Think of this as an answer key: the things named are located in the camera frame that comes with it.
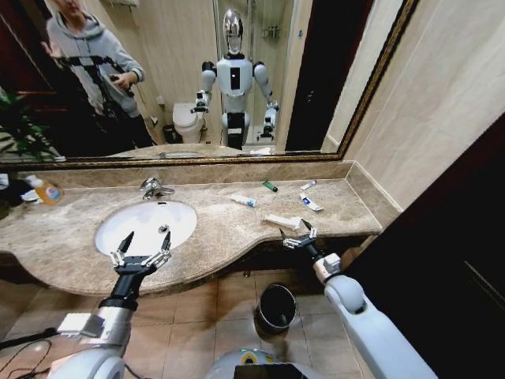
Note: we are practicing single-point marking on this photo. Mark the wall mirror with dark frame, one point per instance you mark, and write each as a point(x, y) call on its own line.
point(177, 59)

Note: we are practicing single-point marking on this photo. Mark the green lighter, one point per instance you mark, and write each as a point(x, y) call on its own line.
point(270, 186)

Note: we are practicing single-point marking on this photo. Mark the dark wooden door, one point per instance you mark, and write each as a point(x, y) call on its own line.
point(434, 276)

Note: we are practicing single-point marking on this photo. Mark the orange soap bottle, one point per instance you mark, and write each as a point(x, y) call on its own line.
point(49, 193)

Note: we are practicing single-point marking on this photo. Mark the small white tube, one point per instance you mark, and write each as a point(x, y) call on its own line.
point(308, 184)

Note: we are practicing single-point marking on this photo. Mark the white robot front shell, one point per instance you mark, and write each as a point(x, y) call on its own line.
point(225, 367)

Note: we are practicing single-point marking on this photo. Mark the white blue toothpaste tube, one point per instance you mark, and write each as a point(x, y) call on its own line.
point(242, 200)

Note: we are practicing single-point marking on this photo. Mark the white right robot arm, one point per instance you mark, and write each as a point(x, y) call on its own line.
point(375, 335)

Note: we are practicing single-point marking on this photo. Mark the chrome faucet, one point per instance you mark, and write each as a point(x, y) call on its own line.
point(150, 186)

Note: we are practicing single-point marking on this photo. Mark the chrome sink drain plug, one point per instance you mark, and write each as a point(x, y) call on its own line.
point(163, 228)

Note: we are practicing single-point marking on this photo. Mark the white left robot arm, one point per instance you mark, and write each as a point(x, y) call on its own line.
point(90, 363)

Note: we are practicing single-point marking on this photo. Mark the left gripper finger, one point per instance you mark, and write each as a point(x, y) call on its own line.
point(123, 249)
point(165, 248)

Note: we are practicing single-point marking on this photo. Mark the black round trash bin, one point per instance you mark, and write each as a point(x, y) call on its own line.
point(276, 308)

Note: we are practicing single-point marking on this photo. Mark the white oval sink basin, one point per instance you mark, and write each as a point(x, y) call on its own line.
point(138, 217)

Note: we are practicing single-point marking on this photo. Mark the white crumpled paper wrapper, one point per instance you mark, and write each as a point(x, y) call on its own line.
point(282, 222)

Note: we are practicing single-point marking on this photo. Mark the green leafy plant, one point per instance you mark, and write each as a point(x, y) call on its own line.
point(19, 126)

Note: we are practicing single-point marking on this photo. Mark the dark plant pot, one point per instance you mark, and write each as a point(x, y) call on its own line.
point(12, 195)

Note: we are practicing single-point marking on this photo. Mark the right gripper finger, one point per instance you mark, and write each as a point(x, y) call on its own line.
point(311, 233)
point(287, 241)

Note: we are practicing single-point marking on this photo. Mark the white toilet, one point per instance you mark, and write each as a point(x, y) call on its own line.
point(187, 120)

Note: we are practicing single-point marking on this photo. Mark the small dark bathroom bin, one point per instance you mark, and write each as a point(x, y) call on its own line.
point(170, 134)

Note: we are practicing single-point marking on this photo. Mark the white blue flat packet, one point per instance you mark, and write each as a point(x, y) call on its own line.
point(309, 202)

